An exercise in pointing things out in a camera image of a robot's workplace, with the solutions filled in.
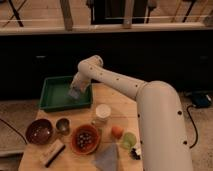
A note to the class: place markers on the grey blue cloth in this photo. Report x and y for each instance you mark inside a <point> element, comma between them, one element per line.
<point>107,160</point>

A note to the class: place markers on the blue yellow sponge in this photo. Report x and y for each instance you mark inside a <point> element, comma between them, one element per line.
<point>74,93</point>

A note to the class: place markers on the white lidded jar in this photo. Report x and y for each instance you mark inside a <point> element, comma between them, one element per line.
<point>103,112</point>

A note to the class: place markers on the wooden block eraser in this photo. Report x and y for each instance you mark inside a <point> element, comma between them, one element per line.
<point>48,156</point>

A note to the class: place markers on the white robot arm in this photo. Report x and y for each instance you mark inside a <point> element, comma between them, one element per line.
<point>160,115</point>

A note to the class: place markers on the dark brown bowl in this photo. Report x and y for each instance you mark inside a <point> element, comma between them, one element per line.
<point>39,132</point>

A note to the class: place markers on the green cup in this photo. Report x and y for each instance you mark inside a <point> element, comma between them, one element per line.
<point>128,140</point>

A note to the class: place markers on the orange bowl with berries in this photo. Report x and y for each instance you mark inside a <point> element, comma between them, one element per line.
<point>85,139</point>

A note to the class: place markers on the small metal cup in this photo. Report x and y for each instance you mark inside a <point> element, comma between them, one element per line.
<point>62,126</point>

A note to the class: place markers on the white black dish brush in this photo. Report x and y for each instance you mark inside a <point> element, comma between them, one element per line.
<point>135,153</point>

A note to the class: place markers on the green plastic tray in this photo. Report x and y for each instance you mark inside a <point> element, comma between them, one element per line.
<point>55,97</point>

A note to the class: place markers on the orange fruit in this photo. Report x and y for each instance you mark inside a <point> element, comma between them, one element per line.
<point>117,132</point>

